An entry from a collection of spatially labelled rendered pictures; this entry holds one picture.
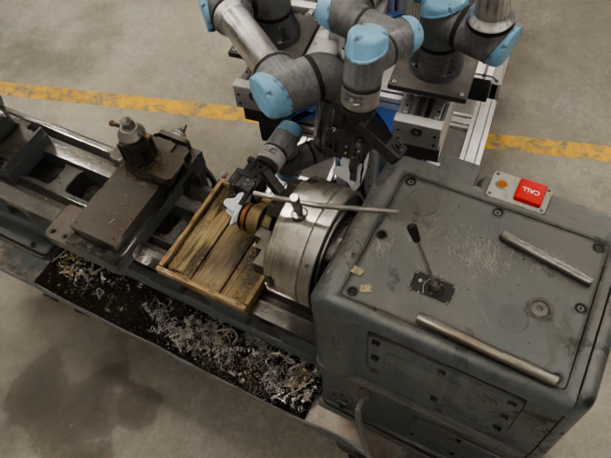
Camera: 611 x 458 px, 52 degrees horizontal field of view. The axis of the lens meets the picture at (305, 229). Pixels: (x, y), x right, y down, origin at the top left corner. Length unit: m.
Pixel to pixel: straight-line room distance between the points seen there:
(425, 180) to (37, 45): 3.14
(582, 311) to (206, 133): 2.39
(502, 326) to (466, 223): 0.25
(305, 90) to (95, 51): 2.66
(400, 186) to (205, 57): 2.46
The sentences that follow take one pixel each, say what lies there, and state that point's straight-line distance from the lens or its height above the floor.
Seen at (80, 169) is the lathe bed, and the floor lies 0.84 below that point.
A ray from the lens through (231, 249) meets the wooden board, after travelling 1.84.
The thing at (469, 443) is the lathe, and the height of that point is 0.79.
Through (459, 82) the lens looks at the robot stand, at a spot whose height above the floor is 1.16.
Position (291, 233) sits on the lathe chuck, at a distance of 1.44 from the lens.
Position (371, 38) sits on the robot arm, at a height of 1.68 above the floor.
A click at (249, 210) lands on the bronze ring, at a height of 1.12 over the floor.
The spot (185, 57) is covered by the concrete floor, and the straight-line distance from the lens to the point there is 3.81.
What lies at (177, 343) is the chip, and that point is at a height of 0.58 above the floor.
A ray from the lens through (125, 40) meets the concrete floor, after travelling 4.04.
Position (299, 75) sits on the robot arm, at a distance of 1.49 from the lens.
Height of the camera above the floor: 2.42
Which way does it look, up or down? 57 degrees down
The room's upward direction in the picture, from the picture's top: 7 degrees counter-clockwise
